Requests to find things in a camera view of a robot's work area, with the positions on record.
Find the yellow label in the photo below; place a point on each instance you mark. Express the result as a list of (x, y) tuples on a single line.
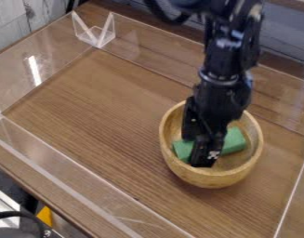
[(45, 216)]

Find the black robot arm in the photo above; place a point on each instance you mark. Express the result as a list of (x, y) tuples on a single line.
[(233, 29)]

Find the brown wooden bowl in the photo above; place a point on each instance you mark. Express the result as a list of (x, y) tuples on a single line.
[(232, 168)]

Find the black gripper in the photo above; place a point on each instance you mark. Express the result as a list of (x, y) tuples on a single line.
[(218, 101)]

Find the clear acrylic corner bracket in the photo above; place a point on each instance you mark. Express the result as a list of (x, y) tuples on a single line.
[(96, 36)]

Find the green rectangular block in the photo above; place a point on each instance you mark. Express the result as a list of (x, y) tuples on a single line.
[(236, 143)]

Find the clear acrylic tray wall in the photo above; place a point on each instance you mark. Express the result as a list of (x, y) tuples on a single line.
[(81, 110)]

